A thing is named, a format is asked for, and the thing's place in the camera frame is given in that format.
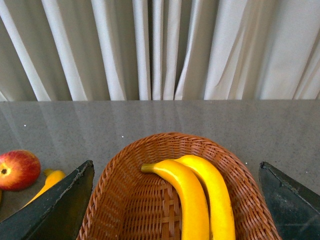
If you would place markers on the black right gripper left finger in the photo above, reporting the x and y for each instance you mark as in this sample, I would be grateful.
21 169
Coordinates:
58 213

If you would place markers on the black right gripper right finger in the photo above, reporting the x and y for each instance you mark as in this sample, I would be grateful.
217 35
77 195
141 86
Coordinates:
294 208

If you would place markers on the yellow banana brown tip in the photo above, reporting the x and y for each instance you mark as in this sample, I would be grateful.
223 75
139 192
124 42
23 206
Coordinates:
53 176

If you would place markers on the red yellow apple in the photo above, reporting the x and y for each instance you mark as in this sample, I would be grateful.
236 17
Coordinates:
19 169

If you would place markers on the right brown wicker basket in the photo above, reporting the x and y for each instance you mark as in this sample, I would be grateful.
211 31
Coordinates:
127 204

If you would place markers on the yellow banana in basket rear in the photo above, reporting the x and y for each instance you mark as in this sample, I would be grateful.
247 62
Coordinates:
221 217

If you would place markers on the yellow banana in basket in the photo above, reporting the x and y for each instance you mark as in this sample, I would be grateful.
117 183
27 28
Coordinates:
221 217
195 221

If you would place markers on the yellow banana in basket front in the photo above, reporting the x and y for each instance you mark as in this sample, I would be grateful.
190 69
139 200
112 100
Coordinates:
195 221

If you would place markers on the white pleated curtain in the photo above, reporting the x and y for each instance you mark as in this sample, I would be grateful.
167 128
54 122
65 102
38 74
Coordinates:
118 50

